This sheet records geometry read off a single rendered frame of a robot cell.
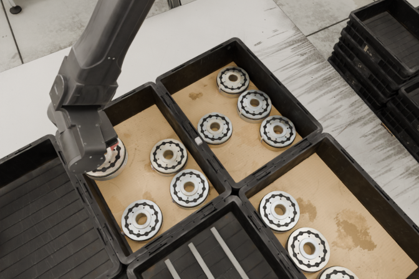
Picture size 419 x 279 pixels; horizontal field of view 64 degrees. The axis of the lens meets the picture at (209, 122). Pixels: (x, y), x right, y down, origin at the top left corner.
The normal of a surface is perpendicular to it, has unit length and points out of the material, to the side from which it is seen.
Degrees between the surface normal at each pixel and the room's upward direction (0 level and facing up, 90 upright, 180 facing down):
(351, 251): 0
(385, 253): 0
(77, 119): 36
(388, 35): 0
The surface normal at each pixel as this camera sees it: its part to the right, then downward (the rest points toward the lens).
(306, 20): 0.00, -0.47
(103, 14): -0.68, 0.09
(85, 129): 0.58, -0.53
